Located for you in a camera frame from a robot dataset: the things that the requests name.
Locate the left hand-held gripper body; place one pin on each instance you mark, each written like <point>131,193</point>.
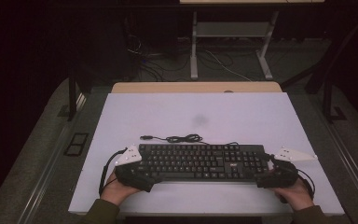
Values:
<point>130,175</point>

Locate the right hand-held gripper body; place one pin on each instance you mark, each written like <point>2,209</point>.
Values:
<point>284,175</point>

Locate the black computer keyboard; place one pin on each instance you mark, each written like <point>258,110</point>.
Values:
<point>199,161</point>

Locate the person's left hand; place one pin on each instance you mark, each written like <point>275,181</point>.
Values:
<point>115,191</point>

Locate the person's right hand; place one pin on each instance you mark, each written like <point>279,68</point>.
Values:
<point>296,196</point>

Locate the black metal stand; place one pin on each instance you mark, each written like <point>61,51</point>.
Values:
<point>326,87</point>
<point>72,96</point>

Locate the light wooden table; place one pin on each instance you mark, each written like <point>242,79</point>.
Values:
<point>195,87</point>

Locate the black floor socket frame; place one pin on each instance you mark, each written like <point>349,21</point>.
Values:
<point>76,143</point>

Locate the aluminium floor rail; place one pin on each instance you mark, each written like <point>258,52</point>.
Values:
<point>351,168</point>
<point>46,174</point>

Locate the grey metal desk frame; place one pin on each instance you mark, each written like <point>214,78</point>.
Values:
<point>231,29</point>

